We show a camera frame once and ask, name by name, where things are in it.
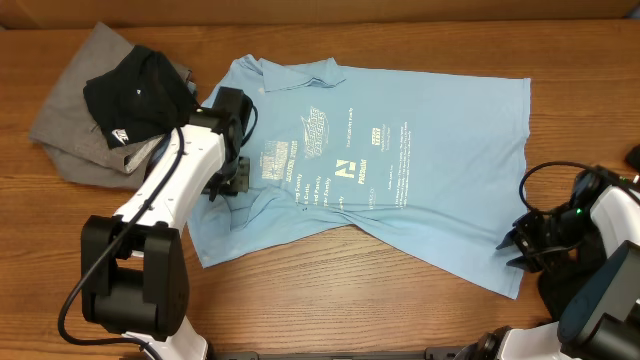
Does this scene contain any light blue printed t-shirt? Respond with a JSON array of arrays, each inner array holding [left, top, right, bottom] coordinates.
[[188, 55, 531, 299]]

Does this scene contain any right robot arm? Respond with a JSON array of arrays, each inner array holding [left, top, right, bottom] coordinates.
[[457, 164, 639, 360]]

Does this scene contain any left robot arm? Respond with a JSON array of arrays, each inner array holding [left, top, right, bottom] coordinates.
[[69, 87, 258, 359]]

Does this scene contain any black shirt on right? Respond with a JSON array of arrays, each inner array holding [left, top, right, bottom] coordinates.
[[537, 144, 640, 321]]

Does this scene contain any folded teal blue shirt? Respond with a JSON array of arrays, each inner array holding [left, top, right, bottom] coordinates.
[[147, 80, 197, 171]]

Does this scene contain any folded black nike shirt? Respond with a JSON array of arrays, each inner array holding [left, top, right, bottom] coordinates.
[[83, 45, 197, 149]]

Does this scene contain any folded grey shirt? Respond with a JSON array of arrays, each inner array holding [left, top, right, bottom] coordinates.
[[29, 23, 191, 189]]

